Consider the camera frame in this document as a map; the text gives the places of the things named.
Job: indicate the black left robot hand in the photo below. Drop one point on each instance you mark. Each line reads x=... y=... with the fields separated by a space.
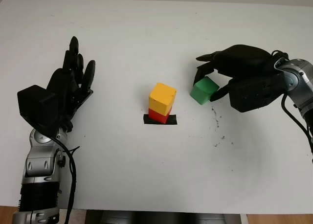
x=63 y=87

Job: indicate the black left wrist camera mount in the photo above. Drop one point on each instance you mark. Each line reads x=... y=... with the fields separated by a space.
x=36 y=104

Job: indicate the black tape strip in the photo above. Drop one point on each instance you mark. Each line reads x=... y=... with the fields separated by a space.
x=172 y=120

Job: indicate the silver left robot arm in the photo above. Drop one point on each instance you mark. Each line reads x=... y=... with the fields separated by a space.
x=39 y=165

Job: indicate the red cube block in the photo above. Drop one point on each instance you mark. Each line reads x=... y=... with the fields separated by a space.
x=157 y=115

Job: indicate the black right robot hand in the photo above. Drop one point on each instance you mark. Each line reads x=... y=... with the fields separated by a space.
x=244 y=60

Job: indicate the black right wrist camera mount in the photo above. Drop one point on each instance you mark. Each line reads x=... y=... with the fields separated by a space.
x=256 y=94

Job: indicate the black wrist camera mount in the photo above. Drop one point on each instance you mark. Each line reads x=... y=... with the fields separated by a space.
x=256 y=94
x=36 y=104

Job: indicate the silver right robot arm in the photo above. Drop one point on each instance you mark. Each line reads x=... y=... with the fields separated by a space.
x=300 y=87

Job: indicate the green cube block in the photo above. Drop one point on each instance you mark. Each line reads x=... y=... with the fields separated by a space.
x=203 y=90

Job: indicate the yellow cube block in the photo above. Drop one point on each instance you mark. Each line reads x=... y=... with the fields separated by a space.
x=161 y=96

